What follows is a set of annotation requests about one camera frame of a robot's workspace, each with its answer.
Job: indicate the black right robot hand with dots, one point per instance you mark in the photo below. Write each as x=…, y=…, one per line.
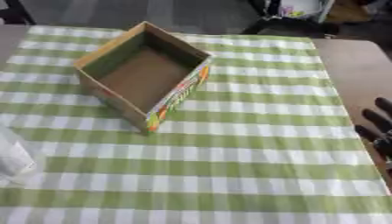
x=380, y=128

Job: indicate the tan cardboard box green inside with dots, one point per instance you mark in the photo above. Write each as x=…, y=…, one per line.
x=145, y=77

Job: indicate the clear plastic bottle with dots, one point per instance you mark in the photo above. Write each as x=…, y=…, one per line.
x=13, y=157

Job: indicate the black chair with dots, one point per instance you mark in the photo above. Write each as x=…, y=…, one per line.
x=293, y=20

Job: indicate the black chair leg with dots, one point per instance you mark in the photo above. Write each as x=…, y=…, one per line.
x=18, y=11

